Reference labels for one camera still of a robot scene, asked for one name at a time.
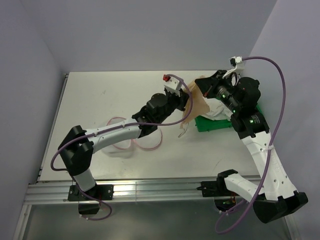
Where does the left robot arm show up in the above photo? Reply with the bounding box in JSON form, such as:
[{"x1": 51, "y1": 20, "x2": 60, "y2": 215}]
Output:
[{"x1": 56, "y1": 90, "x2": 193, "y2": 200}]

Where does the white cloth in bin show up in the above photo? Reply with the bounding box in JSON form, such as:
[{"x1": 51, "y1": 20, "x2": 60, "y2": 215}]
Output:
[{"x1": 201, "y1": 98, "x2": 233, "y2": 122}]

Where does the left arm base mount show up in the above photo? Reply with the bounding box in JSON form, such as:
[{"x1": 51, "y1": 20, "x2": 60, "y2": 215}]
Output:
[{"x1": 67, "y1": 184, "x2": 114, "y2": 216}]

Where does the aluminium frame rail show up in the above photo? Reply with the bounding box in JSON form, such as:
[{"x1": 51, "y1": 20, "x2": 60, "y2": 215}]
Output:
[{"x1": 12, "y1": 72, "x2": 301, "y2": 240}]

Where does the beige bra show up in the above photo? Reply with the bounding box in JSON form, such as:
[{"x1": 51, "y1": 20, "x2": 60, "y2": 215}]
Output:
[{"x1": 178, "y1": 80, "x2": 210, "y2": 138}]

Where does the green plastic bin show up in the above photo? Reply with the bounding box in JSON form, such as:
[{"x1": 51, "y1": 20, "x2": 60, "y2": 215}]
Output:
[{"x1": 193, "y1": 104, "x2": 263, "y2": 133}]

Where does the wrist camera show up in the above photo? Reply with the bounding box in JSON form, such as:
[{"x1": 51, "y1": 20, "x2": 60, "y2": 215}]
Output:
[
  {"x1": 222, "y1": 56, "x2": 245, "y2": 79},
  {"x1": 162, "y1": 74, "x2": 184, "y2": 97}
]

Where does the white mesh laundry bag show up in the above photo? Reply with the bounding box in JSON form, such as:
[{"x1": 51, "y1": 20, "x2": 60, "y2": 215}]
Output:
[{"x1": 101, "y1": 128, "x2": 163, "y2": 159}]

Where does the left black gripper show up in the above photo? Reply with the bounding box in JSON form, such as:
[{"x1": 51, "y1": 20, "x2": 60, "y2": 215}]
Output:
[{"x1": 156, "y1": 88, "x2": 191, "y2": 124}]

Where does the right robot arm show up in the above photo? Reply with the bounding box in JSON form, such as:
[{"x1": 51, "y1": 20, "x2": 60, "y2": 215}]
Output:
[{"x1": 195, "y1": 70, "x2": 308, "y2": 224}]

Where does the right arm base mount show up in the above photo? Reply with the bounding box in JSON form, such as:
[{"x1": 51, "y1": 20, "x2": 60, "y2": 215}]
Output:
[{"x1": 196, "y1": 180, "x2": 238, "y2": 212}]

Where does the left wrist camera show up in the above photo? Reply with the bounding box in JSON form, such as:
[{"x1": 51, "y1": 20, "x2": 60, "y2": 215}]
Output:
[{"x1": 162, "y1": 74, "x2": 184, "y2": 97}]

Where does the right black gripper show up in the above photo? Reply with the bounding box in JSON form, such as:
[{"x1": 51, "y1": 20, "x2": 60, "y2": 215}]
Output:
[{"x1": 195, "y1": 69, "x2": 241, "y2": 113}]

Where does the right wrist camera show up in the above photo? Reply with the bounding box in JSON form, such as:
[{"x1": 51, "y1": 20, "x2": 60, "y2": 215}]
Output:
[{"x1": 222, "y1": 56, "x2": 245, "y2": 79}]

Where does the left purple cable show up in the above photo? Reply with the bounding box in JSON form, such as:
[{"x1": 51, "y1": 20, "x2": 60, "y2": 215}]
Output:
[{"x1": 50, "y1": 73, "x2": 194, "y2": 222}]

